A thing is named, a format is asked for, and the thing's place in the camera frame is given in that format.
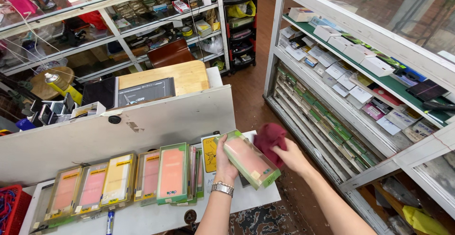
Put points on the grey black work mat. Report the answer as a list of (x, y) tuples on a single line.
[(147, 92)]

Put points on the row of phone case boxes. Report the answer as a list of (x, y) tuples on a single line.
[(117, 180)]

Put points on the maroon cloth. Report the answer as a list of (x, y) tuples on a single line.
[(269, 137)]

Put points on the yellow spray can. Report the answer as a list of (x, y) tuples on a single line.
[(62, 85)]

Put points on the green pink phone case box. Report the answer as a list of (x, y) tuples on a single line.
[(248, 160)]

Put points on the person's left hand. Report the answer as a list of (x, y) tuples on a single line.
[(224, 165)]

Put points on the black tablet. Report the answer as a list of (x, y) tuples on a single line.
[(98, 92)]

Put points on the person's right fingers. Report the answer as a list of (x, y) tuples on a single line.
[(282, 153)]

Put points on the white glass cabinet with clutter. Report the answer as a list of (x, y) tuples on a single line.
[(106, 25)]

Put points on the white packet with yellow label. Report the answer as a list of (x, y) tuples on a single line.
[(209, 156)]

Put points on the round wooden stool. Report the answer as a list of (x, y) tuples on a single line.
[(39, 85)]

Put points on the black plastic shelf rack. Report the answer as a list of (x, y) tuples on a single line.
[(242, 32)]

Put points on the white partition board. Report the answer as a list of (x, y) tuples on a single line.
[(160, 128)]

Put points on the brown chair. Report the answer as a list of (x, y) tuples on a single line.
[(170, 53)]

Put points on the blue white marker pen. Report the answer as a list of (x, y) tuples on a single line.
[(110, 224)]

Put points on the person's right hand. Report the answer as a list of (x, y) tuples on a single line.
[(294, 156)]

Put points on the white glass cabinet with boxes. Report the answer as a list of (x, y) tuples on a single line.
[(355, 85)]

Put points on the small white open box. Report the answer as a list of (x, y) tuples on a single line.
[(89, 108)]

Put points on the heap of phones and parts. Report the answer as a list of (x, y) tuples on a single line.
[(53, 110)]

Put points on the silver wrist watch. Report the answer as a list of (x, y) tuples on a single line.
[(222, 188)]

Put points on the black round knob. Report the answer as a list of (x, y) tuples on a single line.
[(114, 119)]

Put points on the dark patterned rug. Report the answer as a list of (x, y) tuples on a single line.
[(263, 220)]

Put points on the wooden desk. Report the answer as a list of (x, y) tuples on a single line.
[(185, 76)]

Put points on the red plastic basket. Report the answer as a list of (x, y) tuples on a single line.
[(14, 210)]

